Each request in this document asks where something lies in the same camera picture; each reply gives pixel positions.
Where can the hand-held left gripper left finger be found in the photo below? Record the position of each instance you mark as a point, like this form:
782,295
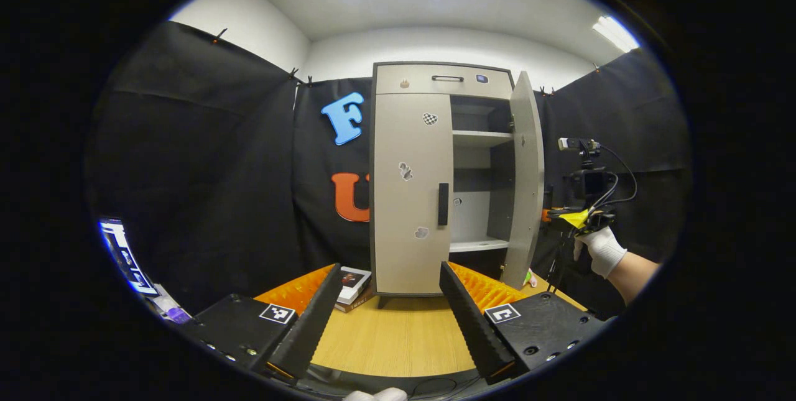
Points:
308,326

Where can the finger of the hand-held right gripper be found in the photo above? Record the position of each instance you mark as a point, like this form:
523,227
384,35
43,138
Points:
555,211

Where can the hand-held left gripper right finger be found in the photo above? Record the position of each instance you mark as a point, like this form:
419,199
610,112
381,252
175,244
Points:
472,326

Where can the grey door with dice stickers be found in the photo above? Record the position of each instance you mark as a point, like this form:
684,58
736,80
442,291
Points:
525,171

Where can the grey double-door shoe cabinet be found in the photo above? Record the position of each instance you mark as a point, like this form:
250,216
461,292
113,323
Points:
469,214

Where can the grey door with checkered sticker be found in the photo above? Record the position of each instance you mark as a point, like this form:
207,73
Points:
404,233

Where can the grey cabinet shelf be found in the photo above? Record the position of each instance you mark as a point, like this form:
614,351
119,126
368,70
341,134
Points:
476,244
479,138

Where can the grey cabinet drawer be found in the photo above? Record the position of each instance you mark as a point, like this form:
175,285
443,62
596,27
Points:
423,87

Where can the brown book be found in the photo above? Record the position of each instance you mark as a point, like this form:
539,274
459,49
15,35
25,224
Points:
359,305

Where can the white picture book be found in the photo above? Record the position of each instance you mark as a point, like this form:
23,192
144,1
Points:
356,283

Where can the pink and green plush toy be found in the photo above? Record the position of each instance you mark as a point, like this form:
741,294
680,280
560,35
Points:
532,278

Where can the small pale object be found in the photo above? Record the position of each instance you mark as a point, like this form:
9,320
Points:
174,313

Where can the small ceiling light panel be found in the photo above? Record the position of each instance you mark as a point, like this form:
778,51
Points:
615,33

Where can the black backdrop cloth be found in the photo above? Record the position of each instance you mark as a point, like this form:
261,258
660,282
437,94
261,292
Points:
205,171

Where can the computer monitor screen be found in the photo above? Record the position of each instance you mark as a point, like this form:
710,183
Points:
124,255

